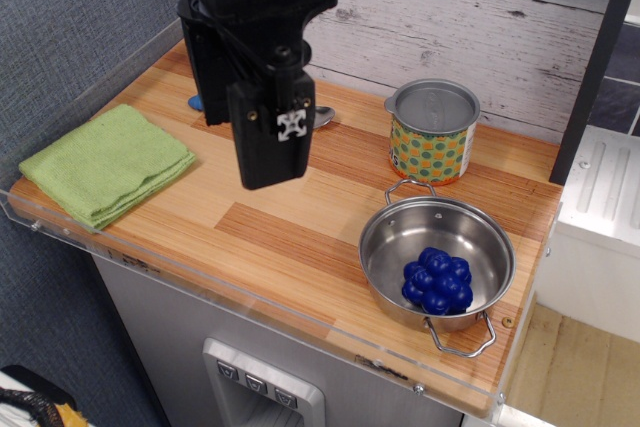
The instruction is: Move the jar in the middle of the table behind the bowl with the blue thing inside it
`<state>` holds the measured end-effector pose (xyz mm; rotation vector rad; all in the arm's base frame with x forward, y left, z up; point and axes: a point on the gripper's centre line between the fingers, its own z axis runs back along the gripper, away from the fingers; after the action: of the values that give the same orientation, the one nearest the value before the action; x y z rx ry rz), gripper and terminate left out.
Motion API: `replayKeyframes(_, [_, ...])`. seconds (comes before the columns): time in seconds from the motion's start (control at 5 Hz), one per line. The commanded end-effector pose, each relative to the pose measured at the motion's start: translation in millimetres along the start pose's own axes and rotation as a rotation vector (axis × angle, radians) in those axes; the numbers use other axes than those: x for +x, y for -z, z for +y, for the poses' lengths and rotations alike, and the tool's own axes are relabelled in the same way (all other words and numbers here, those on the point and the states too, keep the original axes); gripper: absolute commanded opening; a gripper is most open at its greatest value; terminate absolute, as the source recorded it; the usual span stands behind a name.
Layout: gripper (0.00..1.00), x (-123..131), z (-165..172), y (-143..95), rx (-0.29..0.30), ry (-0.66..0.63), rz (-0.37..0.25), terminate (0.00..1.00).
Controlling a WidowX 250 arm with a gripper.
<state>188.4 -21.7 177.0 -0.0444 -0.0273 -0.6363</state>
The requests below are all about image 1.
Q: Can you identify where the blue handled metal spoon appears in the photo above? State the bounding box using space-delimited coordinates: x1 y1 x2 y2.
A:
188 95 336 129

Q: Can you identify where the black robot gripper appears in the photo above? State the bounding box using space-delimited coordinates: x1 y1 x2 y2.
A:
178 0 337 190

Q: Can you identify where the black right frame post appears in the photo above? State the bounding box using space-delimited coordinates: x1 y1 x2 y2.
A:
549 0 632 186

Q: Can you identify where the silver pan with handles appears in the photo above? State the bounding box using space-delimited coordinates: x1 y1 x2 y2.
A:
358 182 516 358

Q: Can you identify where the black and yellow object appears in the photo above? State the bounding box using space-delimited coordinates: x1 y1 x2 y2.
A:
1 365 91 427

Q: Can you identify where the grey toy fridge cabinet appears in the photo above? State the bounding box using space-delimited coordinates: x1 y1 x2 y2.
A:
95 258 463 426

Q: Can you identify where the white toy sink unit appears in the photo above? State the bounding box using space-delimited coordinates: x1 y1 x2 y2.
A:
534 126 639 341

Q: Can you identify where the patterned can with grey lid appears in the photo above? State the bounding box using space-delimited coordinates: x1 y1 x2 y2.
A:
384 79 480 186

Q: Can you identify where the green folded rag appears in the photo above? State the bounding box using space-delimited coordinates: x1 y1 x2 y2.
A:
19 104 196 229

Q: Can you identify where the blue toy grape cluster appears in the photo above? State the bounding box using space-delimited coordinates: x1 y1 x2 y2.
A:
401 247 474 316

